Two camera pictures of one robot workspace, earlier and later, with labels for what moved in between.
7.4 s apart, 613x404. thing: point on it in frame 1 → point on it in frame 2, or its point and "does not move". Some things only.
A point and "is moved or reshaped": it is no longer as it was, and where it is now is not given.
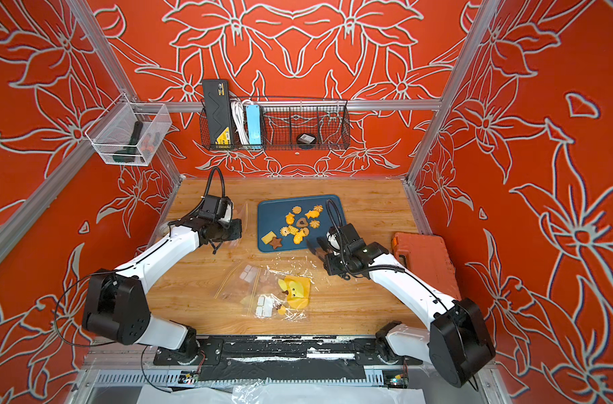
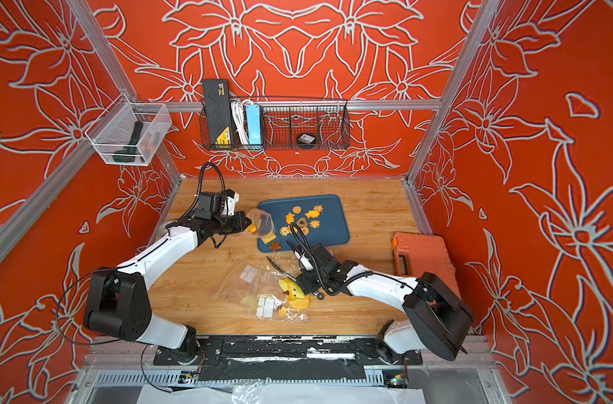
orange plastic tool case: x=425 y=255 does not move
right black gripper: x=330 y=265 → x=303 y=281
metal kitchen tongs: x=319 y=252 is moved or reshaped
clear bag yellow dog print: x=231 y=231 is moved or reshaped
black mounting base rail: x=237 y=348 does not move
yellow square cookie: x=268 y=237 does not move
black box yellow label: x=218 y=113 does not move
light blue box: x=253 y=124 does not move
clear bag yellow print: x=283 y=295 does not move
